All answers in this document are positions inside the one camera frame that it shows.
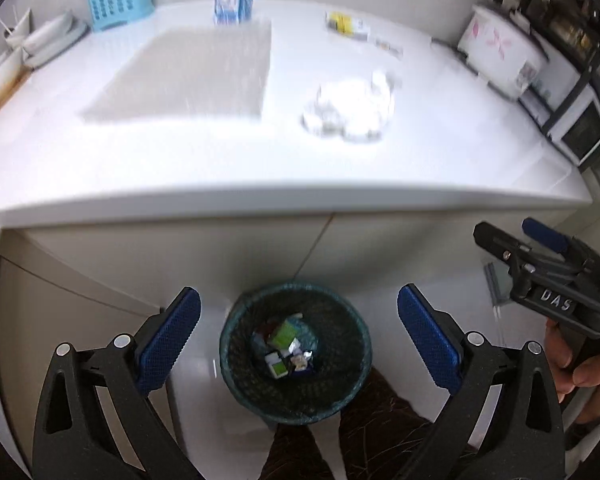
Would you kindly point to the white tissue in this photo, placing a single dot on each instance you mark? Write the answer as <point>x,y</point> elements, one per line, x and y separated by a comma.
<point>359,109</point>

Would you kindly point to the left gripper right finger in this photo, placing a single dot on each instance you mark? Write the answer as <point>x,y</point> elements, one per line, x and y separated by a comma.
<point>436,336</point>

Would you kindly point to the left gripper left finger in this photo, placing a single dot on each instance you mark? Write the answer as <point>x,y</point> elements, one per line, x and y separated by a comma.
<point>162,338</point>

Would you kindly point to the green carton box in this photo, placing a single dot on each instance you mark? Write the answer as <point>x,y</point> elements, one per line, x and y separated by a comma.
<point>285,349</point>

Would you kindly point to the white microwave oven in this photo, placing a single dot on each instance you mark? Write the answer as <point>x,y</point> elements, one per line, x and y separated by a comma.
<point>571,124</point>

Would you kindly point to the silver foil wrapper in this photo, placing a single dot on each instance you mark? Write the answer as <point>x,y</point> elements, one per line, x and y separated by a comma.
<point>385,45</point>

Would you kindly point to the small white cup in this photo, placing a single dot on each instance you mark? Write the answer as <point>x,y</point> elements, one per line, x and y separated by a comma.
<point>15,35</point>

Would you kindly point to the black metal rack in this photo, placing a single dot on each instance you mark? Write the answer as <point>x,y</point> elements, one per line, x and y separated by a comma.
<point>571,28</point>

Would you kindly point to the white plate stack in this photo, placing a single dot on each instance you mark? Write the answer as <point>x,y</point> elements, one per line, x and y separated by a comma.
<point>51,39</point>

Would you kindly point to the white floral rice cooker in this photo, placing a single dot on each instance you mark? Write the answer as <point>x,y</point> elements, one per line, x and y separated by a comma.
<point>502,52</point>

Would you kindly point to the person right hand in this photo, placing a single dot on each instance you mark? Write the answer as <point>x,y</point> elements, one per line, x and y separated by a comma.
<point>586,375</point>

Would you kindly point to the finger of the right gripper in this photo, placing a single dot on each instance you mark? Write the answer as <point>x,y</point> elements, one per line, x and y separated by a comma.
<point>546,236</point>

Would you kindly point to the dark mesh trash bin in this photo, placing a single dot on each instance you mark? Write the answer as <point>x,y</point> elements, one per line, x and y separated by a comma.
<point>335,339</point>

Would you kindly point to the yellow silver snack wrapper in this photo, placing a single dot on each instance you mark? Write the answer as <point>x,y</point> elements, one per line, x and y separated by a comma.
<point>347,26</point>

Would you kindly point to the wooden coaster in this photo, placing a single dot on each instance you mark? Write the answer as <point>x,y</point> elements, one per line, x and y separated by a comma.
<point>18,84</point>

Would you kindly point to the bubble wrap sheet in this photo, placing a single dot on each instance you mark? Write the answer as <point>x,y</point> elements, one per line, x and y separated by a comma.
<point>219,71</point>

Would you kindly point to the white bowl on coaster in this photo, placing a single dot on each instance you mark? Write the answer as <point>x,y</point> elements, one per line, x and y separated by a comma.
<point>11,66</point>

